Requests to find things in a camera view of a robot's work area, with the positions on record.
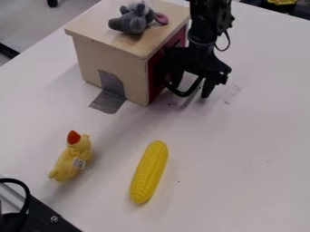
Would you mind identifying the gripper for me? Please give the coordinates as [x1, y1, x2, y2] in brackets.
[162, 43, 234, 100]

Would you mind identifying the drawer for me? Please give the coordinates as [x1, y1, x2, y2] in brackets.
[146, 24, 207, 104]

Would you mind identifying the grey tape strip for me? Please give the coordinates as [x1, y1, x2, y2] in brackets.
[87, 69, 128, 115]

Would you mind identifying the cabinet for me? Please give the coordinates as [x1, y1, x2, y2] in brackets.
[63, 0, 192, 108]

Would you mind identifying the grey plush animal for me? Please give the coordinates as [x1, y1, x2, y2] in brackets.
[106, 0, 171, 35]

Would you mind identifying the yellow toy corn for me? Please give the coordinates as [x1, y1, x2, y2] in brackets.
[128, 140, 170, 205]

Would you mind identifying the yellow plush duck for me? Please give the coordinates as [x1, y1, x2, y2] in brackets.
[47, 130, 95, 183]

